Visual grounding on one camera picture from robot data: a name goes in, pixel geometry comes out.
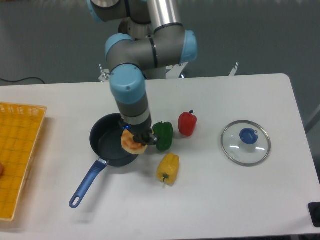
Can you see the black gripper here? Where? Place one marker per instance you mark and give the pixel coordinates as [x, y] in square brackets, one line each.
[142, 133]

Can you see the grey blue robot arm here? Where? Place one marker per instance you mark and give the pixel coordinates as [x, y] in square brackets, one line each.
[127, 81]

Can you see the green bell pepper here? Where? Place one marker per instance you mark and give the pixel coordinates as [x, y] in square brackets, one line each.
[165, 132]

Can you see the yellow bell pepper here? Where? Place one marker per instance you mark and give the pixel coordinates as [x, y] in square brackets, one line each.
[168, 169]

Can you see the red bell pepper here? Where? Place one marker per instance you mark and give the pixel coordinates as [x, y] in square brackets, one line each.
[187, 123]

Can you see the glass lid blue knob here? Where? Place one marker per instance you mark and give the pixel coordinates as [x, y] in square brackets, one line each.
[245, 143]

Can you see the yellow woven basket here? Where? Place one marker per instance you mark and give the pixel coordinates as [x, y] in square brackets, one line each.
[20, 126]

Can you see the black object table corner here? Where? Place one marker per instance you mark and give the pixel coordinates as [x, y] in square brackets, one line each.
[314, 210]

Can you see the dark pot blue handle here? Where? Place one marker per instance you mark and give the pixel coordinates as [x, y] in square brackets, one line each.
[105, 141]

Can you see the left table clamp bracket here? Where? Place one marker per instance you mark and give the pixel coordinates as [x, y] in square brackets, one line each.
[104, 74]

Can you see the table clamp bracket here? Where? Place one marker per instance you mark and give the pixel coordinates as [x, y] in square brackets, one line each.
[104, 74]
[234, 70]

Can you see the right table clamp bracket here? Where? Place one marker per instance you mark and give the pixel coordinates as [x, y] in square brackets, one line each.
[234, 70]

